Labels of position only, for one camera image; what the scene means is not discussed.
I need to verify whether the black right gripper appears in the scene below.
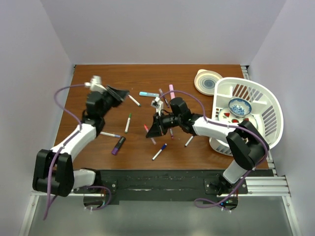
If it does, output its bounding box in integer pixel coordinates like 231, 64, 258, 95
147, 111, 182, 138

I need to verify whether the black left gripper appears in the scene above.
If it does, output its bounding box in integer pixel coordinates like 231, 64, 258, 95
99, 85, 129, 118

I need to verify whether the pink marker pen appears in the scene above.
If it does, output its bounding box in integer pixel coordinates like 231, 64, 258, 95
144, 124, 157, 145

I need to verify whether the teal tip white marker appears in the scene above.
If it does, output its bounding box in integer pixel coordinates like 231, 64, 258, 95
128, 94, 141, 107

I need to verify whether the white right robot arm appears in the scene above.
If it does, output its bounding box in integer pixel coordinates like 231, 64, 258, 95
146, 97, 269, 195

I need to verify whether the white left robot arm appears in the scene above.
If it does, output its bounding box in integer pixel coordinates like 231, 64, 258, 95
32, 85, 129, 197

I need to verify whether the dark purple gel pen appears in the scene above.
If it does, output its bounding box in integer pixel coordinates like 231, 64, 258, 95
158, 88, 170, 108

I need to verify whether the blue cap marker near front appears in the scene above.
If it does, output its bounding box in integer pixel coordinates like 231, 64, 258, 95
152, 144, 167, 161

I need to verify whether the light blue highlighter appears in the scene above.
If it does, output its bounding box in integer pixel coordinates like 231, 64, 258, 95
139, 91, 159, 97

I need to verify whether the black cap whiteboard marker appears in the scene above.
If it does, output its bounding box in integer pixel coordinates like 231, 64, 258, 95
184, 135, 194, 147

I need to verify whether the pink highlighter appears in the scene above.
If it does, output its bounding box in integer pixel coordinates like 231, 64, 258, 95
169, 84, 175, 99

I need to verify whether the purple black highlighter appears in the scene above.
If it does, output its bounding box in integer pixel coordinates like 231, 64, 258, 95
111, 136, 126, 155

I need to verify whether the cream plate with grey spiral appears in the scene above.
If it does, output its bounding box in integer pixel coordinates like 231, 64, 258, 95
194, 69, 223, 96

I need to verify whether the white watermelon pattern plate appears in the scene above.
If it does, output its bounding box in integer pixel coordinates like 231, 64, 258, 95
217, 108, 258, 128

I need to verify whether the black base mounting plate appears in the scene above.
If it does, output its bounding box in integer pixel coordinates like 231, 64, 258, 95
43, 169, 274, 207

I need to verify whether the white plastic dish rack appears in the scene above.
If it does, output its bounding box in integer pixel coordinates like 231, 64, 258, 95
212, 77, 284, 149

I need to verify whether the blue floral ceramic bowl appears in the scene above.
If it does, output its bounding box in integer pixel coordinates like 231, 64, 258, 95
228, 98, 252, 117

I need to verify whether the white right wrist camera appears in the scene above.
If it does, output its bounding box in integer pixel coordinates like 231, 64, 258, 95
151, 97, 164, 116

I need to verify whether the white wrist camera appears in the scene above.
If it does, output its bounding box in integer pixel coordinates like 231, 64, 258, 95
151, 97, 164, 116
84, 75, 107, 93

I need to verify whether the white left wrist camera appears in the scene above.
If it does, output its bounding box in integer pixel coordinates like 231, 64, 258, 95
84, 75, 107, 93

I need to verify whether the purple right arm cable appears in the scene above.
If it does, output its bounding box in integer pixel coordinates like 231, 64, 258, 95
159, 89, 269, 210

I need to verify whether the aluminium frame rail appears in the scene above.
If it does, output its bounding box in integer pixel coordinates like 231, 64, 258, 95
31, 176, 291, 197

